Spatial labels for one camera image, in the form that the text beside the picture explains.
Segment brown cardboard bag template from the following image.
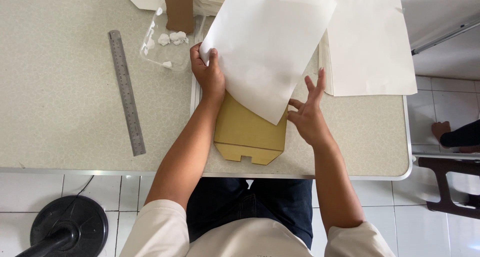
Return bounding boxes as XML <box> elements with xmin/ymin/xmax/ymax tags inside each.
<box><xmin>213</xmin><ymin>91</ymin><xmax>289</xmax><ymax>166</ymax></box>

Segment white folding table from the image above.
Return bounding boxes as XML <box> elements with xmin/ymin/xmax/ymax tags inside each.
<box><xmin>398</xmin><ymin>0</ymin><xmax>480</xmax><ymax>81</ymax></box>

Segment brown cardboard strip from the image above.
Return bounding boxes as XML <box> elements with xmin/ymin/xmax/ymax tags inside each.
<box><xmin>163</xmin><ymin>0</ymin><xmax>195</xmax><ymax>34</ymax></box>

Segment black cable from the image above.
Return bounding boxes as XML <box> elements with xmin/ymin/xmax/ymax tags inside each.
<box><xmin>60</xmin><ymin>175</ymin><xmax>95</xmax><ymax>220</ymax></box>

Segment person's right hand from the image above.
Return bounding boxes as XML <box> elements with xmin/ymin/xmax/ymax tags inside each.
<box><xmin>287</xmin><ymin>68</ymin><xmax>334</xmax><ymax>147</ymax></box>

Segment dark brown plastic stool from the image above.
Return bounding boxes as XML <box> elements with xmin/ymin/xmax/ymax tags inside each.
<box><xmin>418</xmin><ymin>157</ymin><xmax>480</xmax><ymax>220</ymax></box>

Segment clear plastic container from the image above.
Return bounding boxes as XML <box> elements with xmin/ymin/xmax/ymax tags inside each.
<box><xmin>139</xmin><ymin>5</ymin><xmax>206</xmax><ymax>72</ymax></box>

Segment steel ruler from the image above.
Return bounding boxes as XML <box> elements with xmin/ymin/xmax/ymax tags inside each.
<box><xmin>107</xmin><ymin>29</ymin><xmax>147</xmax><ymax>157</ymax></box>

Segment person's left hand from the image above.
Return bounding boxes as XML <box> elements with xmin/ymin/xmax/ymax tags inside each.
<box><xmin>189</xmin><ymin>43</ymin><xmax>227</xmax><ymax>104</ymax></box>

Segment person's cream shirt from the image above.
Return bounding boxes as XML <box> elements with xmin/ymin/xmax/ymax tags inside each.
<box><xmin>119</xmin><ymin>199</ymin><xmax>397</xmax><ymax>257</ymax></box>

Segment stack of white paper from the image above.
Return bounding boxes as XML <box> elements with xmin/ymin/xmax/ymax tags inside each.
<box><xmin>318</xmin><ymin>0</ymin><xmax>418</xmax><ymax>97</ymax></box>

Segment pile of folded white bags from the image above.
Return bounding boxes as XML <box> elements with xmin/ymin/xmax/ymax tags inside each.
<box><xmin>193</xmin><ymin>0</ymin><xmax>232</xmax><ymax>17</ymax></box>

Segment white paper sheet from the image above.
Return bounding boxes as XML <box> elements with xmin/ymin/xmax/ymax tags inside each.
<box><xmin>199</xmin><ymin>0</ymin><xmax>337</xmax><ymax>126</ymax></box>

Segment metal rail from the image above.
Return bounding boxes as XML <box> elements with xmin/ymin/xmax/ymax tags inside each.
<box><xmin>411</xmin><ymin>145</ymin><xmax>480</xmax><ymax>161</ymax></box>

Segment black fan base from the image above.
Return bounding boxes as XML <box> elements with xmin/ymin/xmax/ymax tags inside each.
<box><xmin>15</xmin><ymin>195</ymin><xmax>109</xmax><ymax>257</ymax></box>

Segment person's dark jeans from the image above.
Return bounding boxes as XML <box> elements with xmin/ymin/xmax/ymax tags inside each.
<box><xmin>186</xmin><ymin>178</ymin><xmax>314</xmax><ymax>250</ymax></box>

